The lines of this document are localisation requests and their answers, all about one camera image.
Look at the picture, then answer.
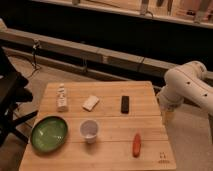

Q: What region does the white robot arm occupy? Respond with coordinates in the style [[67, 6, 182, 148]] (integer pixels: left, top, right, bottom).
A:
[[156, 61, 213, 124]]

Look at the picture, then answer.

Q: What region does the green plate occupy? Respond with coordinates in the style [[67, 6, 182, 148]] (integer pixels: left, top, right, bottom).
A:
[[30, 116, 68, 153]]

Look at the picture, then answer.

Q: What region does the white plastic bottle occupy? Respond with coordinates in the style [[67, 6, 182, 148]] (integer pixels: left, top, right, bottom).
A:
[[56, 84, 68, 112]]

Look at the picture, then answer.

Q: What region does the black rectangular block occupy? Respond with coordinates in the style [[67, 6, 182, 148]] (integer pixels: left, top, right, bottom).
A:
[[121, 96, 129, 114]]

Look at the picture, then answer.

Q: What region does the black tripod stand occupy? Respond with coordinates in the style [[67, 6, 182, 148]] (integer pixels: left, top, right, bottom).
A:
[[27, 39, 42, 78]]

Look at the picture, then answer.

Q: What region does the white plastic cup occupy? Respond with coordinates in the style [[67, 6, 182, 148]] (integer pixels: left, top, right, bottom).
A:
[[79, 120, 99, 144]]

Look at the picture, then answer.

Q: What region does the white sponge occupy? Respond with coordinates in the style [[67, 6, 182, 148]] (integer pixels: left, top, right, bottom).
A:
[[82, 95, 99, 111]]

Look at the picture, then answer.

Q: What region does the black chair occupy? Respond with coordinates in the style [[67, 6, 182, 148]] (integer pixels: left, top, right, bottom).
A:
[[0, 46, 37, 147]]

